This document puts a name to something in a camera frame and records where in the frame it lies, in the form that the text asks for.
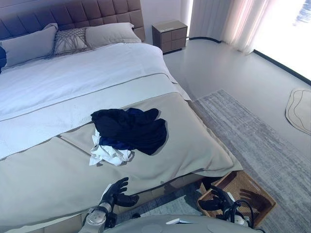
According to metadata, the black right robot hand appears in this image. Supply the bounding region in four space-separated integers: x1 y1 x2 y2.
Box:
199 185 235 216

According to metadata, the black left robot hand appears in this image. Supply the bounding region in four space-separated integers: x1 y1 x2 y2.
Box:
101 177 140 208

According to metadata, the woven wicker basket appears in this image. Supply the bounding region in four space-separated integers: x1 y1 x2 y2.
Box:
197 170 277 228

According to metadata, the beige bed runner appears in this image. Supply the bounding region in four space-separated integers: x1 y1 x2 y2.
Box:
0 91 243 233

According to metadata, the large bed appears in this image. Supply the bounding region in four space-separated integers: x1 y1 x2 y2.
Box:
0 22 243 233

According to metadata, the white garment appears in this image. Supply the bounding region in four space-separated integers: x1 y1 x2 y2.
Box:
89 130 134 166

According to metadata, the dark blue garment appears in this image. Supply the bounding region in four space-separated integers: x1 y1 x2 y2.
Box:
98 108 146 150

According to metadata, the grey robot torso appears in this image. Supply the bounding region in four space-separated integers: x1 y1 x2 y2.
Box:
96 214 265 233

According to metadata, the grey area rug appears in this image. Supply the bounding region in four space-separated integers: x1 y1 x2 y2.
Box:
187 89 311 233

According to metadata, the black garment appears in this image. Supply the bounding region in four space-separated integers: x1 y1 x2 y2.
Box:
91 107 168 156

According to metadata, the small beige irregular rug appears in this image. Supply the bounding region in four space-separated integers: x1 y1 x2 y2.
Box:
284 88 311 135

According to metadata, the plain beige pillow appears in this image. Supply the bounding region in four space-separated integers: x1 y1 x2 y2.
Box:
85 22 142 48
0 23 59 68

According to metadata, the patterned decorative cushion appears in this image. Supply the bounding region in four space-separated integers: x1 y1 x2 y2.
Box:
53 27 92 55

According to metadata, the brown bedside table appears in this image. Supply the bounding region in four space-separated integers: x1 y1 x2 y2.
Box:
152 19 188 54

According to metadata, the dark blue object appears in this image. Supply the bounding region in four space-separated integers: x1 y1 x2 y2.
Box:
0 45 7 73

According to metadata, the sheer white curtain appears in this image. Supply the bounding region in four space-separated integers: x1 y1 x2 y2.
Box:
189 0 270 54

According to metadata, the brown tufted headboard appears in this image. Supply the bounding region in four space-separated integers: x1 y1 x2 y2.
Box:
0 0 146 42

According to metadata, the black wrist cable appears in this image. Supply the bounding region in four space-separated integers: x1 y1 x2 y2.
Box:
225 199 255 229

